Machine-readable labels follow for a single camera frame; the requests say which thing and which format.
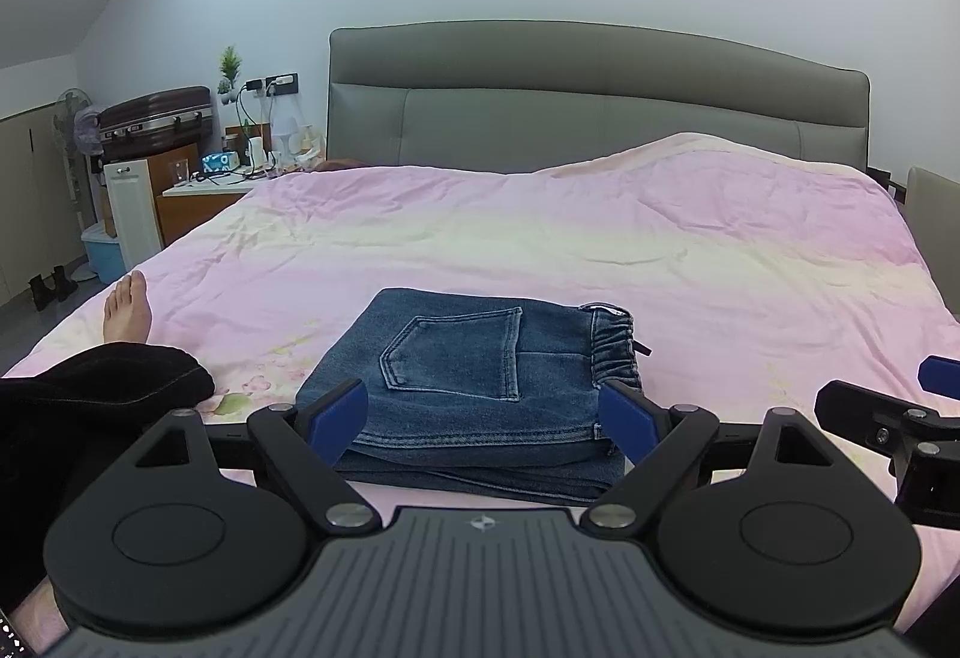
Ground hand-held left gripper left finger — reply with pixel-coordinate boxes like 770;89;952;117
131;378;384;538

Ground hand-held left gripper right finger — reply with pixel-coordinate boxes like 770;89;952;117
580;378;828;538

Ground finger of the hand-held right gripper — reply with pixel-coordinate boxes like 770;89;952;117
918;355;960;401
814;379;960;461

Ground blue denim pants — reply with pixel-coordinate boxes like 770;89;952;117
296;286;652;507

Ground beige chair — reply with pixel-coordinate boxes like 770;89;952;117
904;166;960;315

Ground pink duvet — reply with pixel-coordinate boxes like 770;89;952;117
0;133;960;636

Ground person's bare foot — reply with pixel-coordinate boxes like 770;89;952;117
103;271;155;348

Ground white bedside table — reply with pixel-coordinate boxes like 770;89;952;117
160;166;272;248

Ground person's black trouser leg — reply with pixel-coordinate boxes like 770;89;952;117
0;341;217;618

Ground light blue plastic bin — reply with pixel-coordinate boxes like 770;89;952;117
80;222;125;285

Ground white table lamp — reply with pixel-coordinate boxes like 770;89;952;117
272;98;306;154

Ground wooden cabinet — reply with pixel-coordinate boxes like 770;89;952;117
145;139;220;231

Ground black boots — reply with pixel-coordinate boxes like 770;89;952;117
28;265;80;312

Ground grey padded headboard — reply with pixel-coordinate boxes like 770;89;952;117
328;20;871;179

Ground dark brown suitcase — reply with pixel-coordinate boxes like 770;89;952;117
97;85;215;143

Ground small potted plant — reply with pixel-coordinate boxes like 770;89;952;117
217;46;245;105

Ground standing fan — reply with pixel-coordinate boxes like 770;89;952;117
51;86;97;233

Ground black wall socket panel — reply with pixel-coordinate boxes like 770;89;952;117
245;73;300;98

